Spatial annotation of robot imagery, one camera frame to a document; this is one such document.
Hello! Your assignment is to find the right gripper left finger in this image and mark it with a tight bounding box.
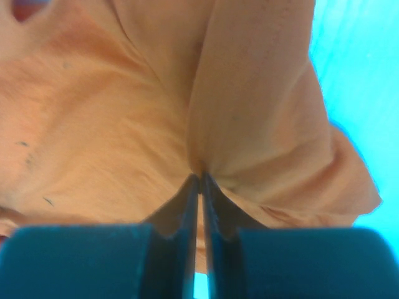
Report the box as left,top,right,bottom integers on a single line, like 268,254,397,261
1,175,200,298

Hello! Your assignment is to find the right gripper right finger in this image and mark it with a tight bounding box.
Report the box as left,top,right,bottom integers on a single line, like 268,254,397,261
201,174,398,298

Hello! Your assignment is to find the orange t shirt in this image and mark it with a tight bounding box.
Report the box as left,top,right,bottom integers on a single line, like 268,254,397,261
0,0,383,275

